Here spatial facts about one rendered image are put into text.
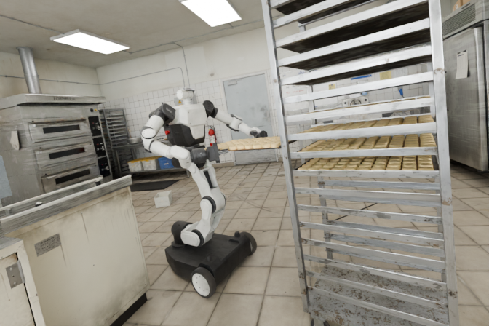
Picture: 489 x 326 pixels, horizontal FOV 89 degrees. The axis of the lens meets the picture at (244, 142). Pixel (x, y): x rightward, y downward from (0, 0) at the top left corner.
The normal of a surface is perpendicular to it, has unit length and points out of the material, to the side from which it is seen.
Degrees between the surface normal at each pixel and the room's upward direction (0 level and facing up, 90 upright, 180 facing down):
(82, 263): 90
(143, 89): 90
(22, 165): 90
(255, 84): 90
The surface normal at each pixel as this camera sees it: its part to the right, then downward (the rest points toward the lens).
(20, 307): 0.91, -0.09
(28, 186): -0.25, 0.14
